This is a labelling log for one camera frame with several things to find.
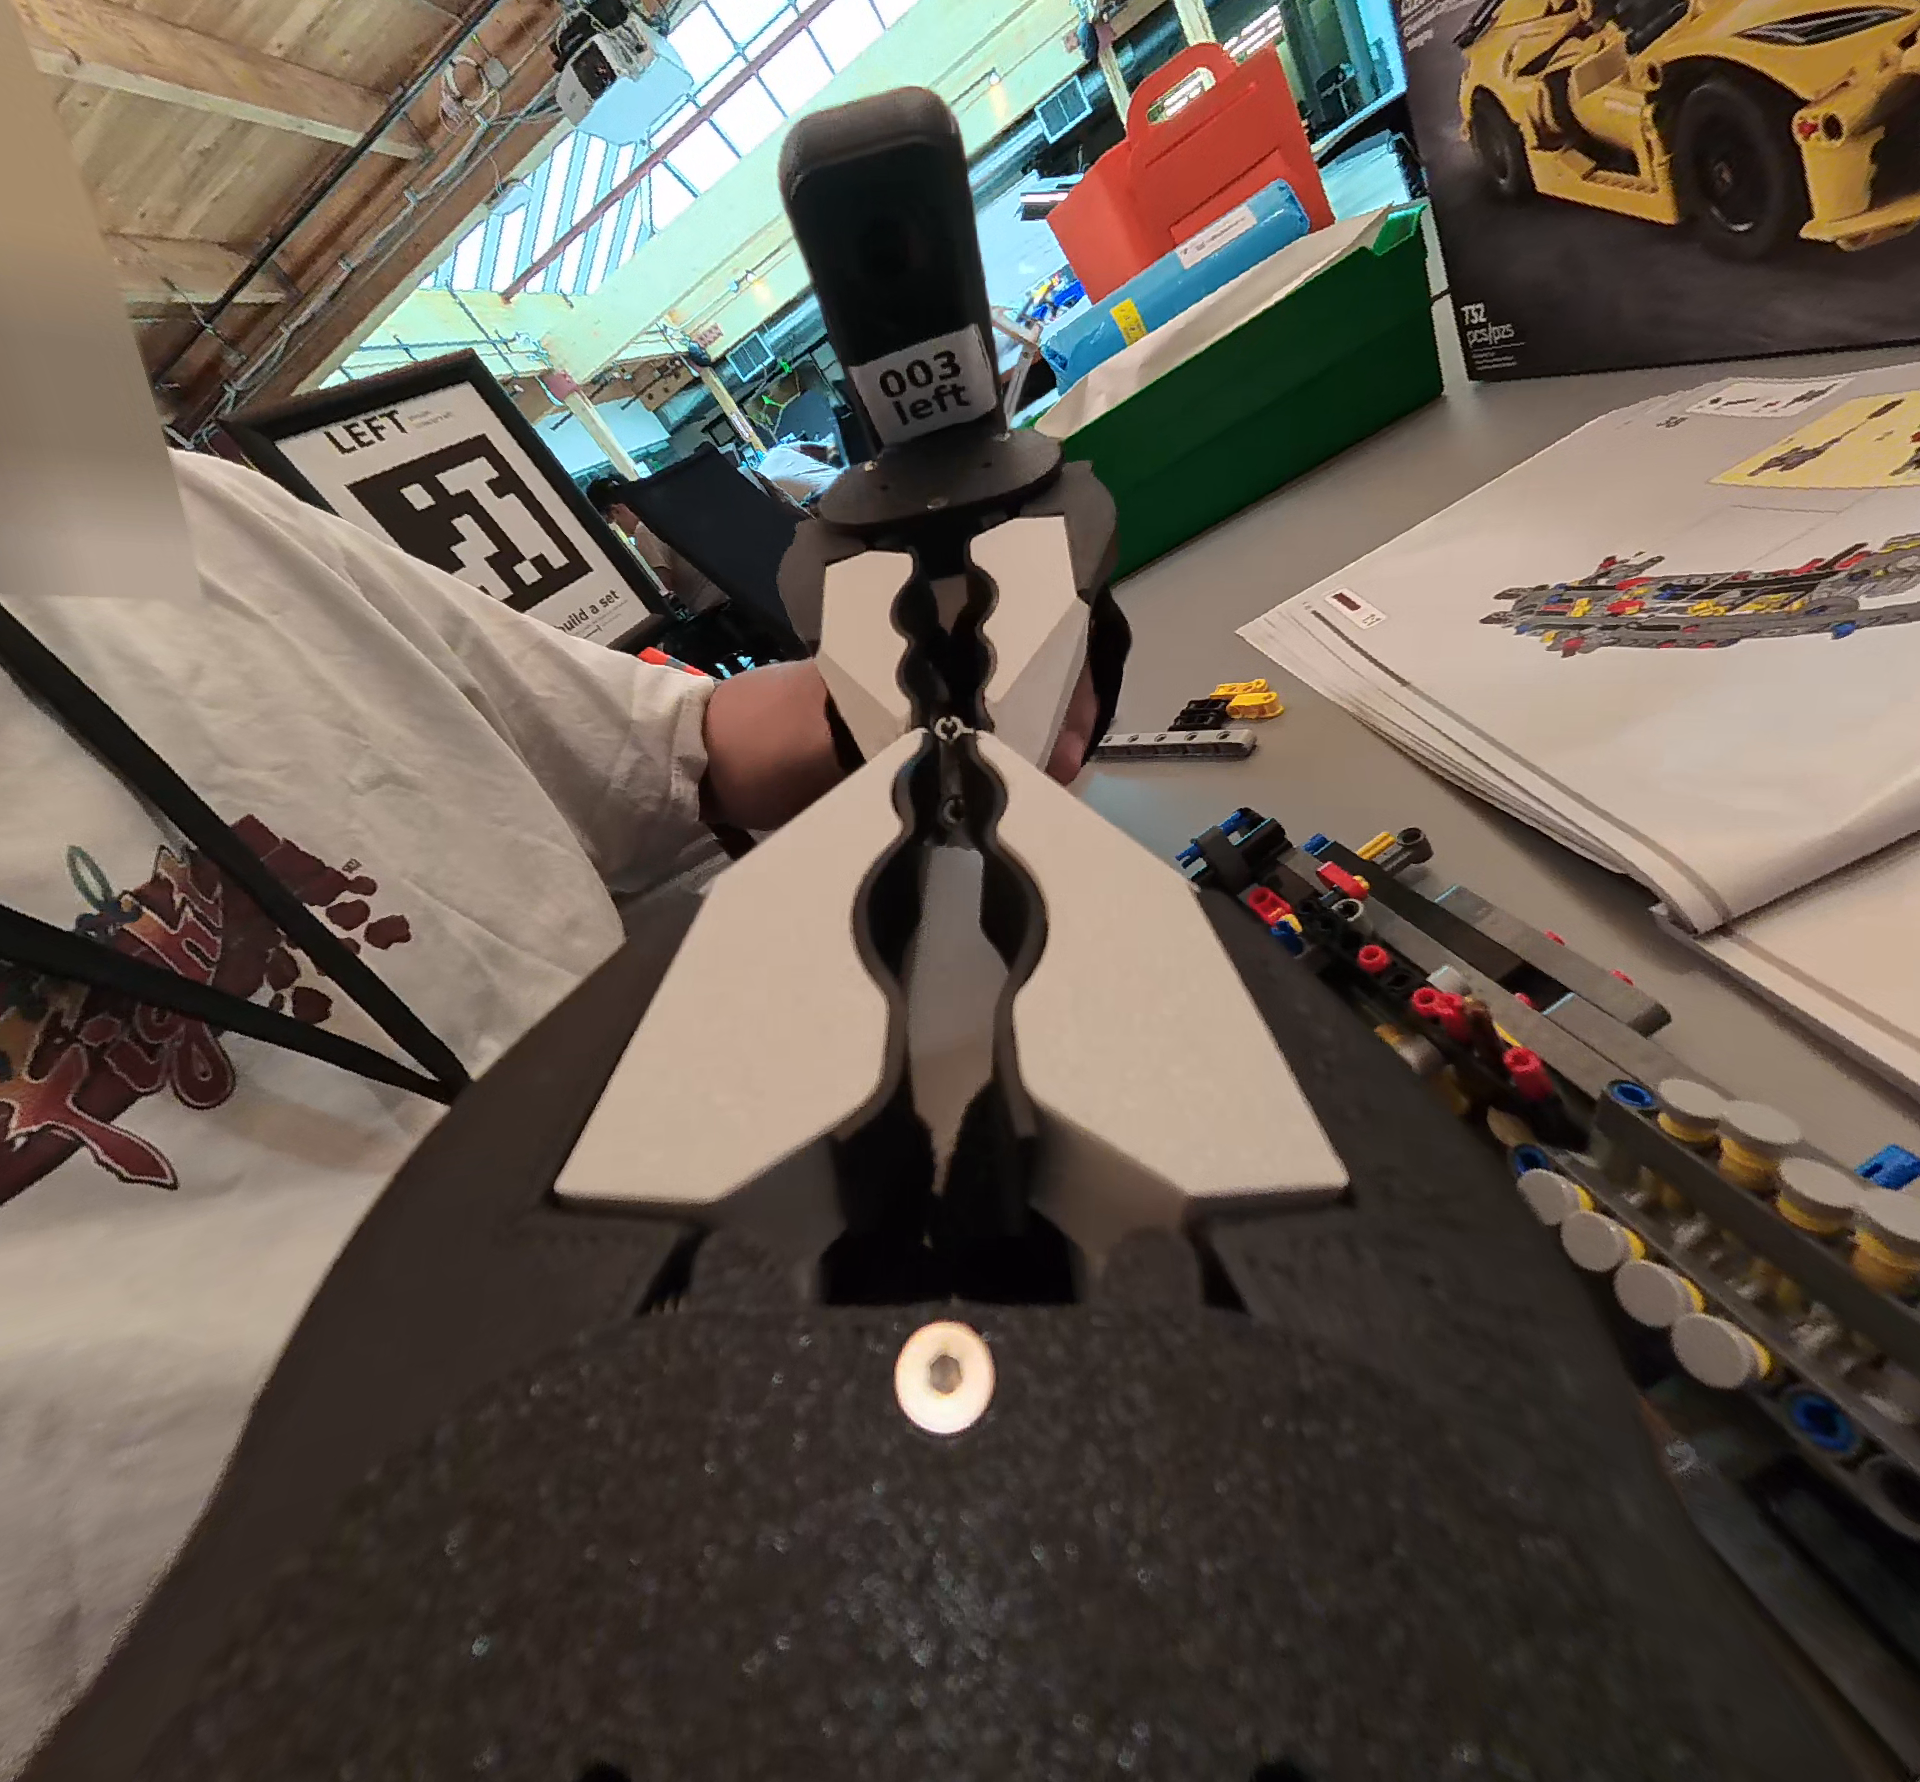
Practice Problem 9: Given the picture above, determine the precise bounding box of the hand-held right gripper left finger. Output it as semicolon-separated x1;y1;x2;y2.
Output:
553;728;948;1303

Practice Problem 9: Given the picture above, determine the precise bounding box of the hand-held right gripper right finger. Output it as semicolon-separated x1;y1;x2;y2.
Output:
948;728;1353;1303

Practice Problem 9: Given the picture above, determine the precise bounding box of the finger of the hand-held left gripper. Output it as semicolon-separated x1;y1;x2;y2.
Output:
965;518;1096;775
814;553;924;738

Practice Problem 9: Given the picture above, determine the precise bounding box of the multicoloured lego chassis assembly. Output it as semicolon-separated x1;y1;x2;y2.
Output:
1176;807;1920;1567

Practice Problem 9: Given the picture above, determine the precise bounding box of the lego instruction booklet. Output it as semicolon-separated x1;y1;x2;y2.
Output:
1237;365;1920;1068

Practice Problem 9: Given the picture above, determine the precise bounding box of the person's left forearm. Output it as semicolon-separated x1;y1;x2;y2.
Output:
703;657;861;841

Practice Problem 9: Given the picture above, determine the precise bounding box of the black lego set box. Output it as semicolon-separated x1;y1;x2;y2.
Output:
1356;0;1920;387

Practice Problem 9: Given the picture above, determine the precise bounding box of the person's left hand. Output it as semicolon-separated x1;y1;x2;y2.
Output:
1042;673;1108;790

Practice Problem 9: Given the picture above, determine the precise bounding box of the black office chair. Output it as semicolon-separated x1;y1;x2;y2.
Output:
614;446;817;662

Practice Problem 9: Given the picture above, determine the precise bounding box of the black framed marker sign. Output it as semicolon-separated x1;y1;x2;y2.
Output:
222;348;675;654

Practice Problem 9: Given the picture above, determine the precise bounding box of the blue cylinder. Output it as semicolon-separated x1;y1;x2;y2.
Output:
1038;177;1327;384

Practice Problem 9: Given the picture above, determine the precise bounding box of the green plastic object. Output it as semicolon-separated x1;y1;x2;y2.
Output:
1035;205;1447;588

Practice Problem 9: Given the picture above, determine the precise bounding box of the white ceiling projector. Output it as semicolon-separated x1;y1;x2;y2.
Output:
547;0;703;145

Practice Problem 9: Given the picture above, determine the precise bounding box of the orange plastic case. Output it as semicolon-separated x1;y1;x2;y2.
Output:
1044;43;1340;264

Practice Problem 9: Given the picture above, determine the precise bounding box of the black strap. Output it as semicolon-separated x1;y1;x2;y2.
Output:
0;908;456;1111
0;605;470;1104

